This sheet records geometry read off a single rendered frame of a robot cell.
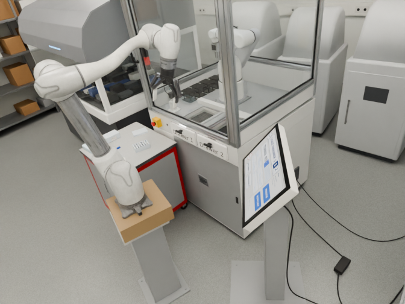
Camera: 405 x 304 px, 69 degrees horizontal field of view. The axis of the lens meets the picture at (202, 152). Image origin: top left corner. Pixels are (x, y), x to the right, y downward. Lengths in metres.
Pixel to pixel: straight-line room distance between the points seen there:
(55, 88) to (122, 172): 0.52
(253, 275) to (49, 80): 1.80
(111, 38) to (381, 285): 2.74
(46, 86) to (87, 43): 1.30
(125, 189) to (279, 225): 0.83
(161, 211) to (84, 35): 1.56
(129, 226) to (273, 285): 1.00
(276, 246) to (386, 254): 1.10
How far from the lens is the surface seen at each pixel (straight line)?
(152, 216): 1.66
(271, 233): 1.68
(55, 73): 1.38
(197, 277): 2.40
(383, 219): 2.89
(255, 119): 1.94
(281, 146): 1.44
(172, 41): 1.53
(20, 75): 5.59
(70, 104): 1.57
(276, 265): 1.91
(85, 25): 2.62
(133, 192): 1.63
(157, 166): 2.37
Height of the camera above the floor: 2.00
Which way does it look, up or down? 34 degrees down
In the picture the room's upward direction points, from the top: 9 degrees counter-clockwise
